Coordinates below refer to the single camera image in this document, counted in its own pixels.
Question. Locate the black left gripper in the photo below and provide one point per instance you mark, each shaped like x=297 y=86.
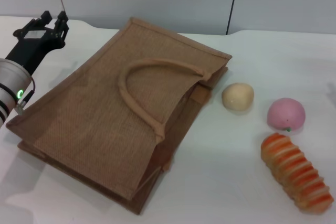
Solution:
x=34 y=47

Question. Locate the brown jute handbag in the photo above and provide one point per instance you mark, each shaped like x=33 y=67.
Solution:
x=105 y=129

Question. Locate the beige toy bun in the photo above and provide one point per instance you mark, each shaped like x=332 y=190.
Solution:
x=237 y=96

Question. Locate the pink toy peach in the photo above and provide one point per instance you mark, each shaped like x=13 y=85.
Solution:
x=286 y=115

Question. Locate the orange striped toy bread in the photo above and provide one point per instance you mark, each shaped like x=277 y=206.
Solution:
x=294 y=171

